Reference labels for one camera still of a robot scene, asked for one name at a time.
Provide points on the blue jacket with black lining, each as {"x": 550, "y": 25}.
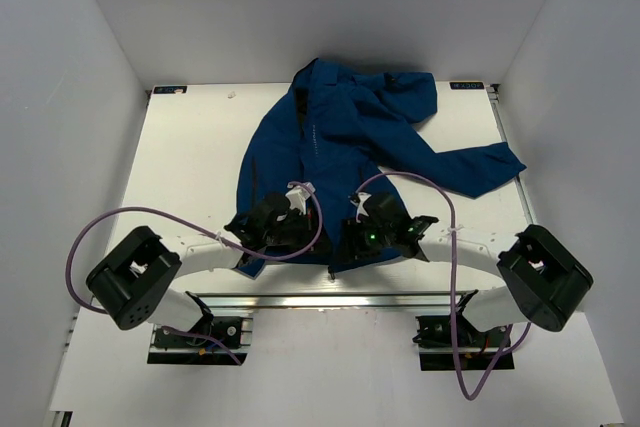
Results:
{"x": 336, "y": 128}

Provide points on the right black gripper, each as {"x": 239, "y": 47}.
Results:
{"x": 351, "y": 230}

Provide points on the white front panel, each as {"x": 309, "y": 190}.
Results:
{"x": 331, "y": 368}

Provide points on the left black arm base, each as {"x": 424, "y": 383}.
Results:
{"x": 223, "y": 339}

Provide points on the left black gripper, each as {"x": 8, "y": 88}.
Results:
{"x": 308, "y": 232}

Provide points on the blue table label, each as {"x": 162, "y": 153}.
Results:
{"x": 466, "y": 85}
{"x": 169, "y": 90}

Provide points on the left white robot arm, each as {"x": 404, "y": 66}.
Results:
{"x": 132, "y": 283}

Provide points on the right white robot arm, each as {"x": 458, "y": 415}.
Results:
{"x": 543, "y": 282}

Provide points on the right blue table label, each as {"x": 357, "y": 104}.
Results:
{"x": 466, "y": 85}

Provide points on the left blue table label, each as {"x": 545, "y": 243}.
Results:
{"x": 169, "y": 90}

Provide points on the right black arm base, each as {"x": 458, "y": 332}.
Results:
{"x": 433, "y": 337}

